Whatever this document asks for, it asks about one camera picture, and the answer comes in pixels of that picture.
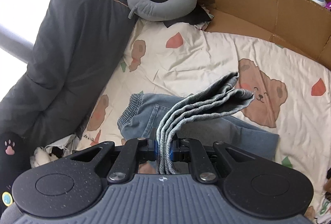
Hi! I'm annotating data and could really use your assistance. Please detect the blue-grey denim pants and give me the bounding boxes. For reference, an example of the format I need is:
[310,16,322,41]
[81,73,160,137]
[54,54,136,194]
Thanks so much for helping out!
[117,72,279,174]

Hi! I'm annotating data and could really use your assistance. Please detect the black white patterned blanket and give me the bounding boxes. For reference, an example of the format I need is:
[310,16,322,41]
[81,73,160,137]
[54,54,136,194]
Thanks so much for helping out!
[30,135,80,168]

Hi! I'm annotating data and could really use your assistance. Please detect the cream bear-print quilt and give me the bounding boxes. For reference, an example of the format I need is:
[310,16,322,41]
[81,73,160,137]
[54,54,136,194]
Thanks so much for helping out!
[77,20,330,223]

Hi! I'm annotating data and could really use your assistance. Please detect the black paw-print sock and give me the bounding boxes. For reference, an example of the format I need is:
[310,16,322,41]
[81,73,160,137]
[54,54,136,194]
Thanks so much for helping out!
[0,132,31,213]

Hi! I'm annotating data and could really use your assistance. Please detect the black cloth under neck pillow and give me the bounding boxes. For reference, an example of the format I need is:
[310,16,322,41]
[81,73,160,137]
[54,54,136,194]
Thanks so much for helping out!
[163,4,214,30]

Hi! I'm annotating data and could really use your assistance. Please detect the dark grey pillow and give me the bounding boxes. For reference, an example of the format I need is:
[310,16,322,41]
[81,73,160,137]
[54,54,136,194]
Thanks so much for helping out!
[1,0,136,151]

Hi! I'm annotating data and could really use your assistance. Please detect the brown cardboard sheet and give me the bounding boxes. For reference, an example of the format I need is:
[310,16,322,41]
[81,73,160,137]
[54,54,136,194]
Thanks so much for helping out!
[198,0,330,68]

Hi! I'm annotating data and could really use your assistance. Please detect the pink white refill pouch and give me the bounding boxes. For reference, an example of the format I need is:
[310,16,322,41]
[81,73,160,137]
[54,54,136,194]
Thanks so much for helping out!
[325,2,331,11]

